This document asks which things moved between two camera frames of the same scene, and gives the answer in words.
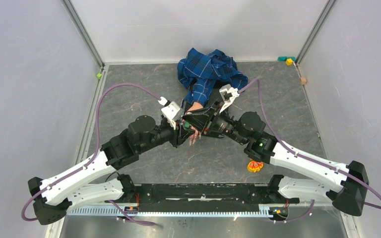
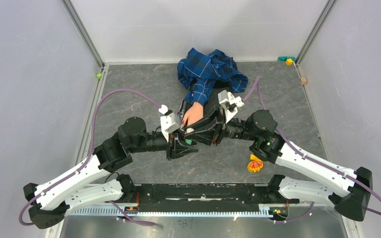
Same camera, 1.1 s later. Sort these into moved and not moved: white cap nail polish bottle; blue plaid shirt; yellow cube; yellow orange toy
Moved: white cap nail polish bottle
Not moved: blue plaid shirt; yellow orange toy; yellow cube
